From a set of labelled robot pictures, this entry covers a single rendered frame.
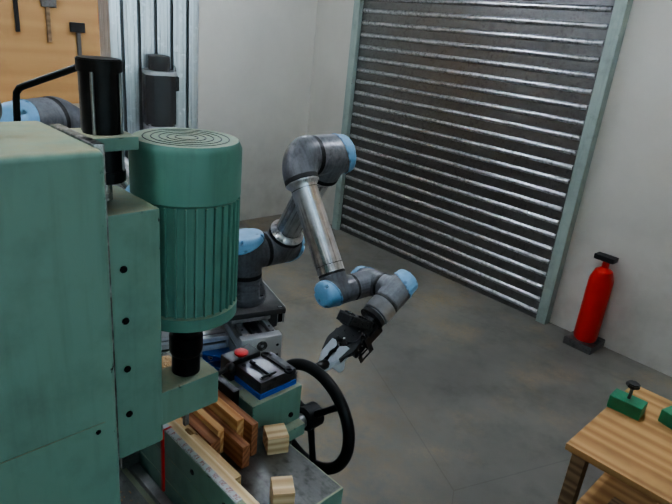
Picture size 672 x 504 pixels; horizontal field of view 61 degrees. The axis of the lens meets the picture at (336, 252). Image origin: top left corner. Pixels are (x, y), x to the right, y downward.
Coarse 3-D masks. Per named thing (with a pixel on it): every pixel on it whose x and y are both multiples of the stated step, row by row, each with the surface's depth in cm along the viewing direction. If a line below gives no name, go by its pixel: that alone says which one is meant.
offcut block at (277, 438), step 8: (272, 424) 115; (280, 424) 115; (264, 432) 114; (272, 432) 113; (280, 432) 113; (264, 440) 114; (272, 440) 111; (280, 440) 112; (288, 440) 112; (272, 448) 112; (280, 448) 113; (288, 448) 113
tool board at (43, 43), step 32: (0, 0) 342; (32, 0) 353; (64, 0) 365; (96, 0) 377; (0, 32) 348; (32, 32) 359; (64, 32) 371; (96, 32) 384; (0, 64) 353; (32, 64) 365; (64, 64) 377; (0, 96) 359; (32, 96) 371; (64, 96) 384
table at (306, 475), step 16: (288, 432) 124; (144, 448) 116; (160, 464) 112; (256, 464) 110; (272, 464) 110; (288, 464) 110; (304, 464) 111; (176, 480) 108; (256, 480) 106; (304, 480) 107; (320, 480) 107; (192, 496) 104; (256, 496) 102; (304, 496) 103; (320, 496) 104; (336, 496) 105
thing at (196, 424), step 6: (192, 414) 115; (192, 420) 113; (198, 420) 113; (192, 426) 111; (198, 426) 111; (204, 426) 112; (198, 432) 110; (204, 432) 110; (210, 432) 110; (204, 438) 109; (210, 438) 109; (216, 438) 109; (210, 444) 107; (216, 444) 108; (216, 450) 109
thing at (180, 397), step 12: (204, 360) 111; (168, 372) 106; (204, 372) 107; (216, 372) 108; (168, 384) 102; (180, 384) 103; (192, 384) 104; (204, 384) 106; (216, 384) 108; (168, 396) 101; (180, 396) 103; (192, 396) 105; (204, 396) 107; (216, 396) 109; (168, 408) 102; (180, 408) 104; (192, 408) 106; (168, 420) 103
